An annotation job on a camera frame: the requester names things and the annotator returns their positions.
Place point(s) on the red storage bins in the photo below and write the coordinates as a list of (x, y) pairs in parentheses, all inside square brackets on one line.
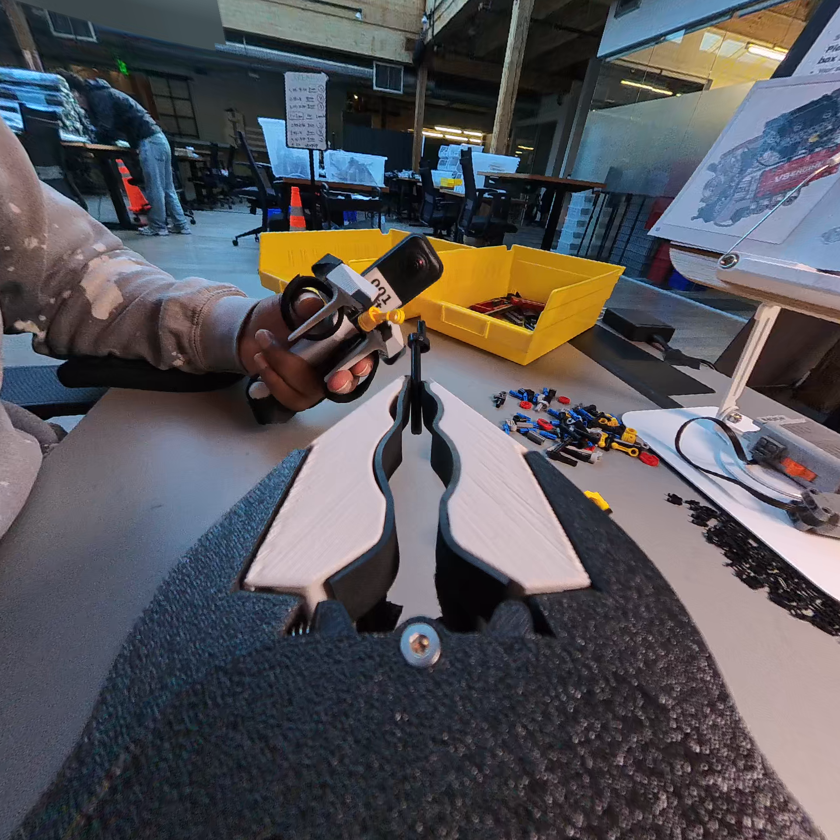
[(659, 262)]

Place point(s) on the dark grey table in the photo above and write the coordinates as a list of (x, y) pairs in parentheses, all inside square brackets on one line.
[(623, 374)]

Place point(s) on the person's torso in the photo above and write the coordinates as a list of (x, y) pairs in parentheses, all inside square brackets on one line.
[(19, 472)]

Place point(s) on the grey picture panel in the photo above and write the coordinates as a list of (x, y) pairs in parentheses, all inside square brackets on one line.
[(354, 167)]

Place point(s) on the person's left hand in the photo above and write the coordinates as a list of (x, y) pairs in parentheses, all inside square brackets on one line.
[(282, 374)]

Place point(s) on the grey toy motor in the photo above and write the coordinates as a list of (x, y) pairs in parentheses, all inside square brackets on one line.
[(820, 512)]

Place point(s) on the person's left forearm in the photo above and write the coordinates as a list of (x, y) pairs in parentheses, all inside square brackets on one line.
[(131, 308)]

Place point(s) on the orange traffic cone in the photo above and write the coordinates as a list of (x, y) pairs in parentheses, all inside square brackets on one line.
[(133, 190), (297, 210)]

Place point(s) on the pile of mixed small bricks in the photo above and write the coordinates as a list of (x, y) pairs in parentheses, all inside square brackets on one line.
[(577, 426)]

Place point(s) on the pile of small black pins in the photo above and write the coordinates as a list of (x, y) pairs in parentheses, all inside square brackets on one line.
[(754, 564)]

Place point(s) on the red and black beam assembly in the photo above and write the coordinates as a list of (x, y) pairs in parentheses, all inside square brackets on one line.
[(508, 312)]

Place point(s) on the open instruction booklet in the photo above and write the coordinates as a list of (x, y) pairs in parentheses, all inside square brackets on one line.
[(754, 164)]

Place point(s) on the yellow toy piston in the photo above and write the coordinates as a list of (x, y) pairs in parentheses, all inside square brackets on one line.
[(387, 317)]

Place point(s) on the grey ceiling duct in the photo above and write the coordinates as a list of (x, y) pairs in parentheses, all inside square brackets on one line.
[(295, 59)]

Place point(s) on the yellow plastic bin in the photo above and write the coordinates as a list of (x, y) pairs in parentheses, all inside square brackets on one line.
[(472, 328), (295, 256)]

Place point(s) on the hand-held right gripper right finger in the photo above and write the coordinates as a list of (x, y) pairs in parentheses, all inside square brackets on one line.
[(505, 518)]

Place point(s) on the white book stand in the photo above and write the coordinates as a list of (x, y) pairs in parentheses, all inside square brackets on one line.
[(656, 426)]

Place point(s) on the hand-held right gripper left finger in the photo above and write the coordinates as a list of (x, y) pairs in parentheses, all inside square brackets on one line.
[(328, 512)]

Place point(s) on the wooden top table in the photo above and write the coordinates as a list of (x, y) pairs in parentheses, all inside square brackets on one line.
[(538, 178)]

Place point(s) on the black axle with yellow connectors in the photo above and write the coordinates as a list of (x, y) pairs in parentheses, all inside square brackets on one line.
[(594, 499)]

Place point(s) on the blue storage bins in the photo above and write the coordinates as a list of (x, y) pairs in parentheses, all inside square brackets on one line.
[(682, 281)]

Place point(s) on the grey desk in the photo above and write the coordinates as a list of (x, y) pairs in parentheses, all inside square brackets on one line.
[(164, 492)]

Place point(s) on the black flat box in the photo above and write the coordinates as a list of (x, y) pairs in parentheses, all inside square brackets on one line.
[(636, 325)]

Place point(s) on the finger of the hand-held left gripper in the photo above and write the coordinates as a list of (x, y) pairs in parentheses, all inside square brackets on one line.
[(348, 279), (367, 348)]

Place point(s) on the bare black axle rod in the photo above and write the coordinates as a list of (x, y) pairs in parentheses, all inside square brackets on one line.
[(415, 394)]

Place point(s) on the black office chair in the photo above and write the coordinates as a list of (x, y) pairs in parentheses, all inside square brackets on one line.
[(433, 203), (479, 216), (259, 184), (46, 144)]

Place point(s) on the white sign board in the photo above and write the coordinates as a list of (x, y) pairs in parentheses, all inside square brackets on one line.
[(305, 108)]

